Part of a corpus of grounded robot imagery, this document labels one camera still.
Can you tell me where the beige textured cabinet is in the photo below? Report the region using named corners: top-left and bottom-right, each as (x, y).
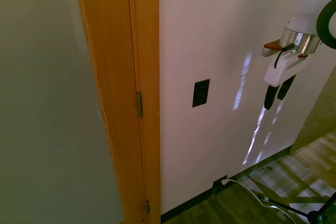
top-left (289, 63), bottom-right (336, 158)

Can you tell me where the white power cable with plug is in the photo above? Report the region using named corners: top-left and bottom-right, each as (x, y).
top-left (221, 178), bottom-right (295, 224)

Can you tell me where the dark baseboard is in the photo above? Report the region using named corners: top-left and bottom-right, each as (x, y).
top-left (160, 144), bottom-right (293, 223)

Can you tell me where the large brass door hinge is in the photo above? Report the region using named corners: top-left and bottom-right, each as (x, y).
top-left (135, 92), bottom-right (143, 118)

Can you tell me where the thin black camera cable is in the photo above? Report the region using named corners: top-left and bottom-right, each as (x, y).
top-left (274, 44), bottom-right (295, 69)

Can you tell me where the white door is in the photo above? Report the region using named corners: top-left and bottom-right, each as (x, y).
top-left (0, 0), bottom-right (125, 224)

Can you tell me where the black tripod stand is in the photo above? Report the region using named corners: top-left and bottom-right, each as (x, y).
top-left (258, 189), bottom-right (336, 224)

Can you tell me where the wooden door frame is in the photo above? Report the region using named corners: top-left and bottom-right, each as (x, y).
top-left (72, 0), bottom-right (161, 224)

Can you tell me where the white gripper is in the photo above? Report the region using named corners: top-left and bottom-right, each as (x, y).
top-left (263, 53), bottom-right (309, 110)

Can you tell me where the black light switch plate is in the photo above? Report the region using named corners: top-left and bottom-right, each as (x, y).
top-left (192, 78), bottom-right (211, 109)

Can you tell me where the thick black cable loop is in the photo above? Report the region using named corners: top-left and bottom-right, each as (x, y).
top-left (316, 0), bottom-right (336, 50)

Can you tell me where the black wall outlet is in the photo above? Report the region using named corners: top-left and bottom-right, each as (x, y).
top-left (212, 175), bottom-right (228, 189)

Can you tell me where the white and red camera mount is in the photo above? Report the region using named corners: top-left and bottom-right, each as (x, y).
top-left (260, 39), bottom-right (284, 57)

